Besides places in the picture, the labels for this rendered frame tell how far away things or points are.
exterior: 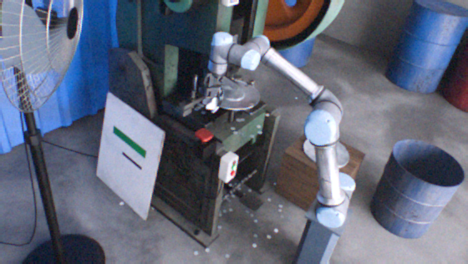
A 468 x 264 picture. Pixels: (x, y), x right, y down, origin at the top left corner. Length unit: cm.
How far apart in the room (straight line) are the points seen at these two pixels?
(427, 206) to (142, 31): 185
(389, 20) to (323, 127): 367
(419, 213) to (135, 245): 162
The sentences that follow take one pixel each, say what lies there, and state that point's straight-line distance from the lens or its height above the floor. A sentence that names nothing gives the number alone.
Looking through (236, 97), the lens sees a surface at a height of 79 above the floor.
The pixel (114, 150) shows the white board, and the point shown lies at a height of 27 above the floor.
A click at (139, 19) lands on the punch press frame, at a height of 106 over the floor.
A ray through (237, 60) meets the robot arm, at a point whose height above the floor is 116.
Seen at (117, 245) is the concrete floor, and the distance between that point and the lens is 220.
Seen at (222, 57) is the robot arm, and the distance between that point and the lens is 142.
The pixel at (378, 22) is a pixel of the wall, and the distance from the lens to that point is 497.
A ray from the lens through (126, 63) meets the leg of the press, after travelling 201.
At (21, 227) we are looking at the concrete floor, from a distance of 239.
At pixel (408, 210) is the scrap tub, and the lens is 243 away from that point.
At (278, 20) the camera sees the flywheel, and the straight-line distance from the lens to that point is 206.
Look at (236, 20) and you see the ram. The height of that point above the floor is 117.
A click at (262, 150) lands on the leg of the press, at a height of 35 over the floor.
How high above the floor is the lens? 178
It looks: 33 degrees down
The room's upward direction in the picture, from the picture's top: 10 degrees clockwise
